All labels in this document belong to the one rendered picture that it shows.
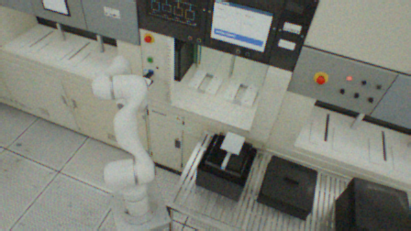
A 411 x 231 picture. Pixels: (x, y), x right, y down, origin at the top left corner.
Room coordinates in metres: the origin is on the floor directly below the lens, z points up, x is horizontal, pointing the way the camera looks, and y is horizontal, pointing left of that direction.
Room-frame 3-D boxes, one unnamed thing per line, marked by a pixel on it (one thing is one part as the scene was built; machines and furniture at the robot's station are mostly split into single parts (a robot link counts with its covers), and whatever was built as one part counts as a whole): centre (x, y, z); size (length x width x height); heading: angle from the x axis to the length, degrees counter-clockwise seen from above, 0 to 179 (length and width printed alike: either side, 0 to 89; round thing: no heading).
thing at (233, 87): (1.55, -0.21, 0.89); 0.22 x 0.21 x 0.04; 165
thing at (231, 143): (0.95, -0.14, 0.93); 0.24 x 0.20 x 0.32; 163
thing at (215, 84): (1.62, 0.05, 0.89); 0.22 x 0.21 x 0.04; 165
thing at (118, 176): (0.66, 0.34, 1.07); 0.19 x 0.12 x 0.24; 108
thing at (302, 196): (0.90, -0.52, 0.83); 0.29 x 0.29 x 0.13; 74
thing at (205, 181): (0.95, -0.14, 0.85); 0.28 x 0.28 x 0.17; 73
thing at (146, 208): (0.67, 0.31, 0.85); 0.19 x 0.19 x 0.18
